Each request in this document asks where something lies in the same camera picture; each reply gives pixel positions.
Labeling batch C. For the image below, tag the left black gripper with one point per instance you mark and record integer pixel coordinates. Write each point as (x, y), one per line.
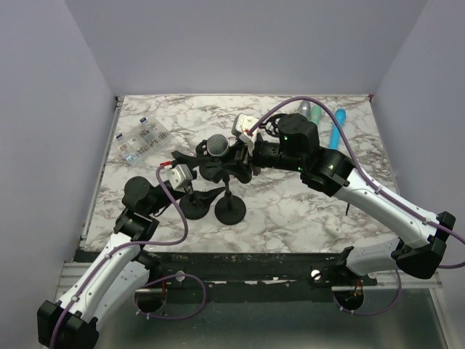
(190, 161)

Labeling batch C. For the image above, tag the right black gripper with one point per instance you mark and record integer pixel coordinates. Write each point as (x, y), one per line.
(238, 166)

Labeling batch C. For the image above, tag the black round-base clip stand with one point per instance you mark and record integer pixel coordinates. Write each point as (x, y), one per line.
(193, 205)

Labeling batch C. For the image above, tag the black microphone silver grille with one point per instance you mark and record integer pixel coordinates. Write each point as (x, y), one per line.
(217, 145)

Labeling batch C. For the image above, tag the black round-base mic stand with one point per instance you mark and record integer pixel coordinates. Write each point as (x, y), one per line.
(230, 209)

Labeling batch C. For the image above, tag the grey microphone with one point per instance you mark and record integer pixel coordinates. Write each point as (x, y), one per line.
(305, 108)

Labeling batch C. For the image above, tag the teal microphone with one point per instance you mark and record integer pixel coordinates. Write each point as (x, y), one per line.
(315, 114)

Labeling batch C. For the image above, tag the blue microphone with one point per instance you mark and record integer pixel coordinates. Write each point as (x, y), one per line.
(340, 116)

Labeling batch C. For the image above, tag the black round-base shock mount stand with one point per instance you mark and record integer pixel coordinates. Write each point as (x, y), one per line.
(201, 150)

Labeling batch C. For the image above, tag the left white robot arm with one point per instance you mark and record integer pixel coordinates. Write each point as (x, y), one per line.
(123, 265)

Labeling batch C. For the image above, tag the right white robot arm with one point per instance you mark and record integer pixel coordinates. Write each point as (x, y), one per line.
(420, 241)

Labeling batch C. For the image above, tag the clear plastic screw box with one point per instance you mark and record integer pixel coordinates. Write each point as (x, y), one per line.
(141, 141)

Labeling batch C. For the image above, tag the small white plastic piece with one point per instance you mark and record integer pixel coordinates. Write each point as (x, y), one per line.
(332, 227)

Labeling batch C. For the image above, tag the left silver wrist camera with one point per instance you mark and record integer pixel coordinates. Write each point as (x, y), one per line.
(179, 176)

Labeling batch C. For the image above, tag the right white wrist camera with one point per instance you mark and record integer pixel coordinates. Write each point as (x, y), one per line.
(240, 128)

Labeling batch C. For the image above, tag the black tripod shock mount stand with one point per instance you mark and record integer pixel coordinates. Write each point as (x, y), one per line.
(270, 126)

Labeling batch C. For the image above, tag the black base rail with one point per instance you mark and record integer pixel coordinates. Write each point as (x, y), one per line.
(187, 278)

